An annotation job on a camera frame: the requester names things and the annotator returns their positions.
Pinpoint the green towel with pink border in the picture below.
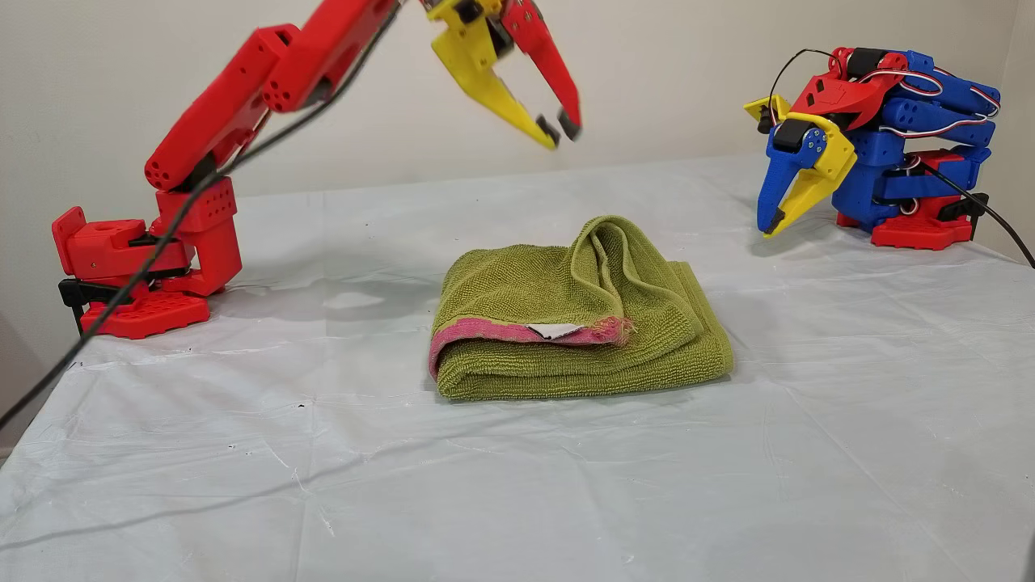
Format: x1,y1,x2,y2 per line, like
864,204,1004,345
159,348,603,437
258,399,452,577
427,214,735,403

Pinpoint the pale blue table cover sheet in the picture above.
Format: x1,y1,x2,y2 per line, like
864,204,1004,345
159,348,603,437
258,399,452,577
0,154,1035,582

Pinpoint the black cable of blue arm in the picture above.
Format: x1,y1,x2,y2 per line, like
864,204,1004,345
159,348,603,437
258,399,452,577
918,160,1035,269

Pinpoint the black cable of red arm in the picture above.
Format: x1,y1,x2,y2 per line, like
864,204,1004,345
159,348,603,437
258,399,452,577
0,0,405,429

